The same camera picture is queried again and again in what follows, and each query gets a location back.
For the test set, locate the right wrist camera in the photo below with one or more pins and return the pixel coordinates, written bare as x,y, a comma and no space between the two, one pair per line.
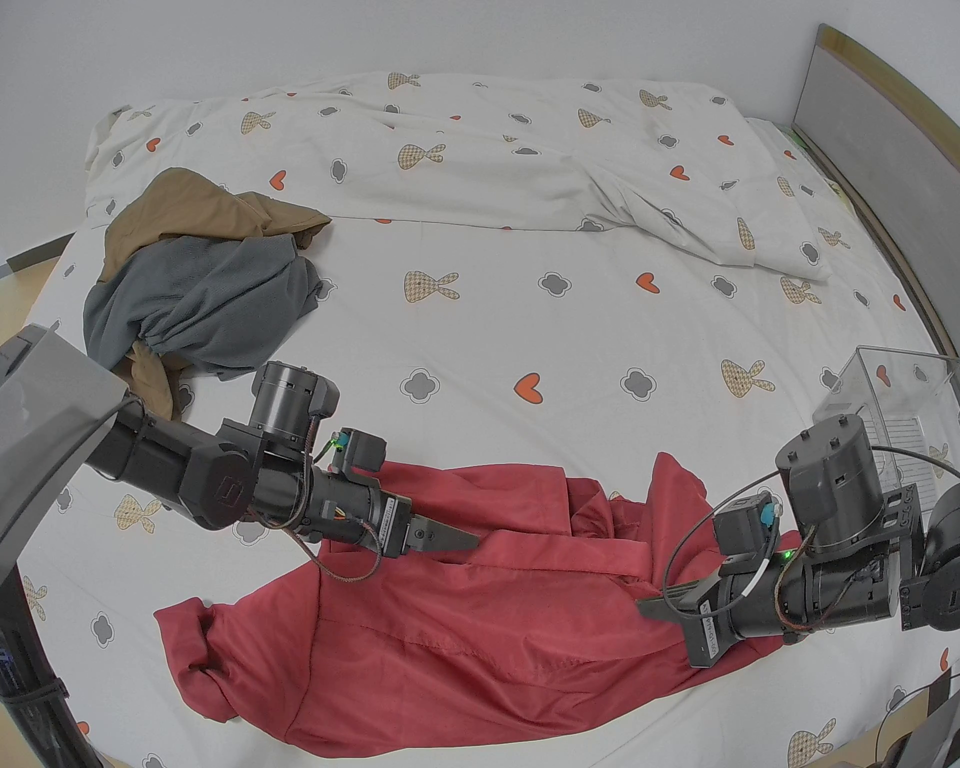
739,529

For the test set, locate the grey garment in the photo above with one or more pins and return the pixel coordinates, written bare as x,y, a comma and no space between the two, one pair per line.
210,300

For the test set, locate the clear plastic box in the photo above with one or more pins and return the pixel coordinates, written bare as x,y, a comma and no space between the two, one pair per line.
911,442

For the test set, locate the brown garment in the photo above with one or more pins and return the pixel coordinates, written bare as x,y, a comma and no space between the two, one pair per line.
202,206

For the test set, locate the white printed quilt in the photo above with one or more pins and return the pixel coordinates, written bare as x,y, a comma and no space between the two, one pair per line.
480,172

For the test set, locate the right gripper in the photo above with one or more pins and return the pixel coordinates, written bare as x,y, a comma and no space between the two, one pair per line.
757,607

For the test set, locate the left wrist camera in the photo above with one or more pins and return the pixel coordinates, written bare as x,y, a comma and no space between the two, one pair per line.
367,450

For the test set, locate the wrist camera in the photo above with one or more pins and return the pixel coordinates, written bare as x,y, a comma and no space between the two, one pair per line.
367,450
739,529

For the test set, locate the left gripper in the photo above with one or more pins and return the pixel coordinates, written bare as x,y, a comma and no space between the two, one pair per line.
360,517

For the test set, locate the red shirt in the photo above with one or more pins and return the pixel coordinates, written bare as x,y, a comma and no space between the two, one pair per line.
465,637

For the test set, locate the bed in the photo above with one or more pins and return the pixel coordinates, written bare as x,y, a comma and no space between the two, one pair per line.
480,337

